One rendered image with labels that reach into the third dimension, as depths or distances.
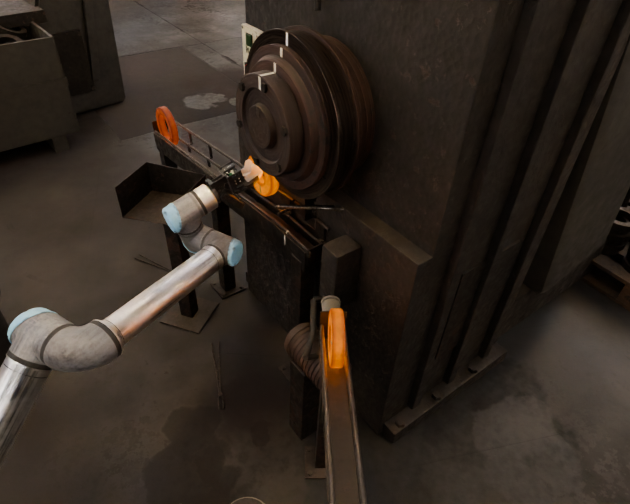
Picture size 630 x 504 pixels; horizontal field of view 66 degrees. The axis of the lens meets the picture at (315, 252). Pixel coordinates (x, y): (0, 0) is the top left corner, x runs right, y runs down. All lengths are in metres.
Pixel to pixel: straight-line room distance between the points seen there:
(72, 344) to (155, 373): 0.89
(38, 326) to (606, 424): 2.04
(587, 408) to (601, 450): 0.18
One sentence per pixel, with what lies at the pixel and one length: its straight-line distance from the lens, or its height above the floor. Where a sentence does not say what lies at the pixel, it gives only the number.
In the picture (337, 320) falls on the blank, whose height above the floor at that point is 0.78.
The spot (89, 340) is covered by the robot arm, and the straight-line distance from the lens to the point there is 1.33.
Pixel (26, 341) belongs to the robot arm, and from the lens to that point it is 1.42.
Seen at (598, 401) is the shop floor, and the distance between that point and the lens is 2.40.
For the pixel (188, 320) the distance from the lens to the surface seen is 2.33.
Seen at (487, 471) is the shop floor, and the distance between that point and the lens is 2.03.
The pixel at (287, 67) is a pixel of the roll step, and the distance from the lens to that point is 1.31.
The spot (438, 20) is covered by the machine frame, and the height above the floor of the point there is 1.44.
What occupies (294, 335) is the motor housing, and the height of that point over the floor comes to 0.52.
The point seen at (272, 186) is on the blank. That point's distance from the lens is 1.67.
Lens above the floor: 1.71
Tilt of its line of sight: 40 degrees down
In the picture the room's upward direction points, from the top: 3 degrees clockwise
